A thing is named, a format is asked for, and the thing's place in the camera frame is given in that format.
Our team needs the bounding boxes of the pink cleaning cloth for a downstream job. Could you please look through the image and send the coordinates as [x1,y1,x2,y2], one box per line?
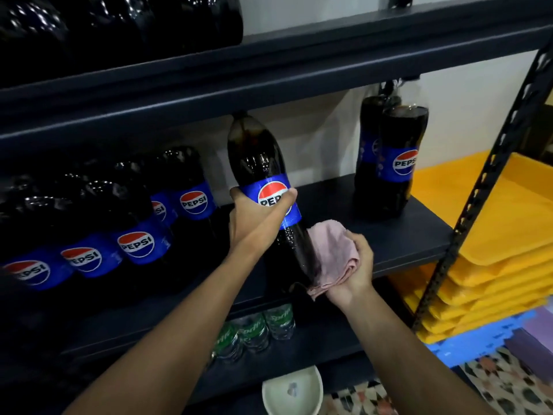
[306,219,361,301]

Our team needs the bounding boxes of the dark metal shelf rack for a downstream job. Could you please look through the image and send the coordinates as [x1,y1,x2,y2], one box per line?
[0,0,553,415]

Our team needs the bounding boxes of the clear green label soda bottle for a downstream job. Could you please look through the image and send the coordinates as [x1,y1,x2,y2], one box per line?
[237,313,270,354]
[211,322,243,363]
[264,303,296,341]

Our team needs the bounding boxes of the blue foam mat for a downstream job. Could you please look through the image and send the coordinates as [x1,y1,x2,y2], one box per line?
[425,309,538,369]

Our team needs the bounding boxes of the person's left forearm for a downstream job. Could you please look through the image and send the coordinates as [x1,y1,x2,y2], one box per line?
[63,245,270,415]

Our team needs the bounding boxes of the stack of yellow trays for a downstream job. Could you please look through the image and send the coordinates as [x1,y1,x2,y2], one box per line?
[389,151,553,345]

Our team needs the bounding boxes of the person's right hand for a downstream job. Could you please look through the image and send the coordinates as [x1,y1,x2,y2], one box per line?
[325,231,376,310]

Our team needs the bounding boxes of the person's left hand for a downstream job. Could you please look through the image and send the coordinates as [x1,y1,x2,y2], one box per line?
[228,186,299,261]

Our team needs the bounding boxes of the blue label cola bottle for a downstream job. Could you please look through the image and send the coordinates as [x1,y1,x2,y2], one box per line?
[0,177,75,342]
[125,162,179,231]
[227,111,321,294]
[353,82,402,212]
[84,179,173,299]
[161,146,227,260]
[26,196,124,316]
[377,80,429,218]

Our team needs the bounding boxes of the row of dark soda bottles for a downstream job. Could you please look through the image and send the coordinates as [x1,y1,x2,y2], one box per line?
[0,0,244,89]

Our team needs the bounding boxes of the white bowl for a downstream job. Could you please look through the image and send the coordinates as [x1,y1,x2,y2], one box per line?
[262,365,324,415]

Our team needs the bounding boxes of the person's right forearm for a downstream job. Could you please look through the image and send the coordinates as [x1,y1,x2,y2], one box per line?
[335,284,498,415]

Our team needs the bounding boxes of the purple foam mat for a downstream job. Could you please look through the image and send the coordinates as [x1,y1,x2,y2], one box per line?
[503,304,553,385]

